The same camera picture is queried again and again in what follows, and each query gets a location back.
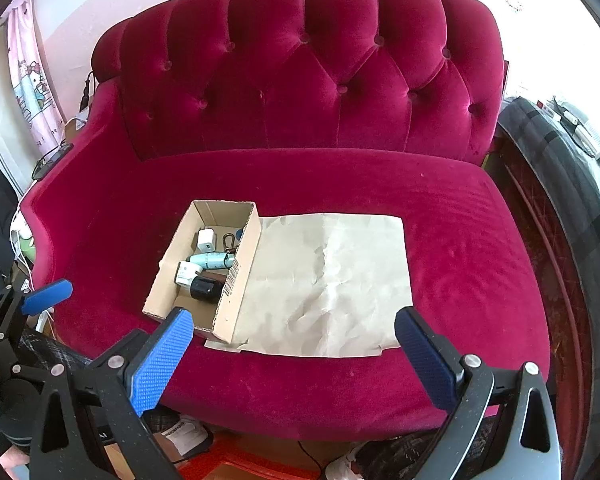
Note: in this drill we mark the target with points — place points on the pink cartoon print curtain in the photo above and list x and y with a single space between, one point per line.
30 85

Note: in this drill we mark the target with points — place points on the brown rectangular case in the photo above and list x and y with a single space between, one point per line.
220 277

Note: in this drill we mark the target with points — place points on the person's left hand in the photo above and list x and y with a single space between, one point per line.
12 458

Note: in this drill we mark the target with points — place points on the orange floor mat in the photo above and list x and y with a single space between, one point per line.
230 452

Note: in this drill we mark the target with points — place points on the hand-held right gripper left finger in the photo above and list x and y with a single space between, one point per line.
152 360

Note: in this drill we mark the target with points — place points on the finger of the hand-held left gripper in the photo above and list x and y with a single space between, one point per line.
25 375
47 296

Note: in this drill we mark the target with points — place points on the white printed plug cube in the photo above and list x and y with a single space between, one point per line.
187 272

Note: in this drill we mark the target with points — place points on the white shoe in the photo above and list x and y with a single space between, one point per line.
345 465

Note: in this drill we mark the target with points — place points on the light green object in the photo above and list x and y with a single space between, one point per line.
26 245

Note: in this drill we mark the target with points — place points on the crumpled beige paper sheet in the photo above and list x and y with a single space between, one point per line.
330 285

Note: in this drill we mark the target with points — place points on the white printed slipper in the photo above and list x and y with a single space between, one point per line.
185 432

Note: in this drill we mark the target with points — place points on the black cylinder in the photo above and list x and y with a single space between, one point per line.
205 290

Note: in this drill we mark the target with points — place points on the small brown cardboard box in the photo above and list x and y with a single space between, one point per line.
72 132

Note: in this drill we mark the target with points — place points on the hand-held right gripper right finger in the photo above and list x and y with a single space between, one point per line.
427 360

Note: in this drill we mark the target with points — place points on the white charger adapter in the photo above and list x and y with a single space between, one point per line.
207 240

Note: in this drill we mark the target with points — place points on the red velvet tufted sofa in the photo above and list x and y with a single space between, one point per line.
330 110

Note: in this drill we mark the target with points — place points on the light blue bottle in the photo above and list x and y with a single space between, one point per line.
210 260

